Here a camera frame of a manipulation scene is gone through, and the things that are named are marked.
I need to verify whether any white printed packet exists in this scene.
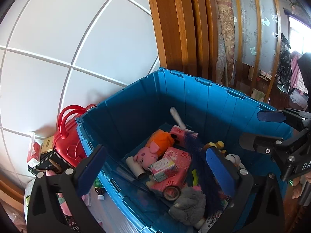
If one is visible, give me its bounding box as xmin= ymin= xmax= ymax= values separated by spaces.
xmin=199 ymin=211 xmax=223 ymax=232

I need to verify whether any blue plastic storage container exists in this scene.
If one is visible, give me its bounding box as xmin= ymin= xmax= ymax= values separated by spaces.
xmin=75 ymin=67 xmax=299 ymax=233

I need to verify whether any wooden door frame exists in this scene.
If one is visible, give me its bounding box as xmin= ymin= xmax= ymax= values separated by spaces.
xmin=144 ymin=0 xmax=219 ymax=83

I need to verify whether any white cardboard tube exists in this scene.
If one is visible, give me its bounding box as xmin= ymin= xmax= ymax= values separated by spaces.
xmin=126 ymin=156 xmax=146 ymax=179

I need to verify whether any pink green pad packet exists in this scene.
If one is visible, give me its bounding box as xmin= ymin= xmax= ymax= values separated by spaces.
xmin=149 ymin=157 xmax=178 ymax=182

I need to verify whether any yellow toy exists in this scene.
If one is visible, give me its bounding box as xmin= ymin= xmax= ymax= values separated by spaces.
xmin=204 ymin=141 xmax=225 ymax=151

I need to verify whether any person's right hand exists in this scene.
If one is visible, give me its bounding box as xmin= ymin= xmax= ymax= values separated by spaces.
xmin=291 ymin=173 xmax=311 ymax=199

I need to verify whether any pink pig plush orange dress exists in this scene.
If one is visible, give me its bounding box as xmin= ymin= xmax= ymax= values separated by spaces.
xmin=133 ymin=129 xmax=179 ymax=170

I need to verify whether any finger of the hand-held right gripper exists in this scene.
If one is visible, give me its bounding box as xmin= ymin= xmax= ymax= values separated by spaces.
xmin=239 ymin=133 xmax=300 ymax=156
xmin=257 ymin=107 xmax=311 ymax=131

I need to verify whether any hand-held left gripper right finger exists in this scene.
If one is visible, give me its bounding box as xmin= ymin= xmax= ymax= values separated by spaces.
xmin=205 ymin=147 xmax=285 ymax=233

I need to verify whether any pink red tissue box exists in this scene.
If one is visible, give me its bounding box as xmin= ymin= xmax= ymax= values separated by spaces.
xmin=169 ymin=125 xmax=198 ymax=147

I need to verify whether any grey plush toy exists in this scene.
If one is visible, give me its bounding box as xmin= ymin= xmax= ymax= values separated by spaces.
xmin=168 ymin=187 xmax=207 ymax=226

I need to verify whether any blue feather duster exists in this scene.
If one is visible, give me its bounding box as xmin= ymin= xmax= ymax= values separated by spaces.
xmin=183 ymin=130 xmax=229 ymax=221

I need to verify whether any white rolled cloth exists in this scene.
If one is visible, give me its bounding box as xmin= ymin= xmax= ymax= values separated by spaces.
xmin=169 ymin=107 xmax=187 ymax=130

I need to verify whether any clothes rack with clothes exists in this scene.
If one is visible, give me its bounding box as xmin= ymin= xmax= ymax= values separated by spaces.
xmin=277 ymin=31 xmax=311 ymax=110

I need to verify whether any black lettered cap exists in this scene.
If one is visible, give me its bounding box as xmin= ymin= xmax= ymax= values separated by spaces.
xmin=66 ymin=217 xmax=82 ymax=233

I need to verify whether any red small suitcase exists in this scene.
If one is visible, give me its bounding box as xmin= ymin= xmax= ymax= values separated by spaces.
xmin=53 ymin=104 xmax=96 ymax=168

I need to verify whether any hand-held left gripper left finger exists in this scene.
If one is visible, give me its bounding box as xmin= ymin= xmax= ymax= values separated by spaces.
xmin=26 ymin=144 xmax=108 ymax=233

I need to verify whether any frosted glass sliding door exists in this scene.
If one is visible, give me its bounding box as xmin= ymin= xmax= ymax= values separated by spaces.
xmin=231 ymin=0 xmax=285 ymax=70

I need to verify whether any green bag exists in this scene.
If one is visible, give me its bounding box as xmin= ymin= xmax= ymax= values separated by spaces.
xmin=250 ymin=89 xmax=266 ymax=102

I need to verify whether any black gift box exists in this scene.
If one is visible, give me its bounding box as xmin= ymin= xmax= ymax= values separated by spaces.
xmin=27 ymin=150 xmax=73 ymax=177

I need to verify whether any gold flat box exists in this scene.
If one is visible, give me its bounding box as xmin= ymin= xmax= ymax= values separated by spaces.
xmin=40 ymin=137 xmax=55 ymax=154

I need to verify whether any red white tissue box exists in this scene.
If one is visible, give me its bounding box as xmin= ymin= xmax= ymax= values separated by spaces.
xmin=27 ymin=132 xmax=42 ymax=168

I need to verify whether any rolled patterned carpet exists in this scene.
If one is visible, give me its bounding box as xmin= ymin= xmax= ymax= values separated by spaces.
xmin=213 ymin=0 xmax=236 ymax=88

